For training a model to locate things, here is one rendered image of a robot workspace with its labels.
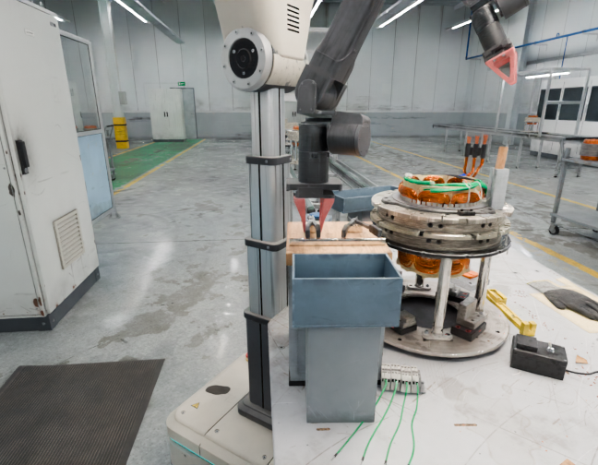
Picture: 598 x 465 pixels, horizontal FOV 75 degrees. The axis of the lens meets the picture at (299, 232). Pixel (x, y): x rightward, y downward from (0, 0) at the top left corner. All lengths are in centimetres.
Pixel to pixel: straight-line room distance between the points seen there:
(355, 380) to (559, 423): 37
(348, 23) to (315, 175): 25
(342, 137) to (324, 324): 31
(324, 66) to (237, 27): 46
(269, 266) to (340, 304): 61
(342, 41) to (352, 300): 42
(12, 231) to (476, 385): 243
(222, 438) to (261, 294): 51
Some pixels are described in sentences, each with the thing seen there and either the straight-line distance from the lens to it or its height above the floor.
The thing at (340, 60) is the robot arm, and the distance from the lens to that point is 69.
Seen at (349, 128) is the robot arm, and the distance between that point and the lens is 67.
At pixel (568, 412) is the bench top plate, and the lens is 92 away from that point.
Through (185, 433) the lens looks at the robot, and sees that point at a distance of 156.
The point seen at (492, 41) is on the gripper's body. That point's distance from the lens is 120.
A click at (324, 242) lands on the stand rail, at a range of 72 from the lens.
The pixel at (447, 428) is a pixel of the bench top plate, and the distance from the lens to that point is 80.
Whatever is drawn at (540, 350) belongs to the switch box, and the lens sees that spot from 99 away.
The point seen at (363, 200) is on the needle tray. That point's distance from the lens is 115.
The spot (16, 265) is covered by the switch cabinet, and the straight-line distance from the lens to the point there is 278.
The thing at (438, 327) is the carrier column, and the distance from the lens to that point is 97.
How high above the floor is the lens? 131
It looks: 18 degrees down
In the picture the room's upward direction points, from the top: straight up
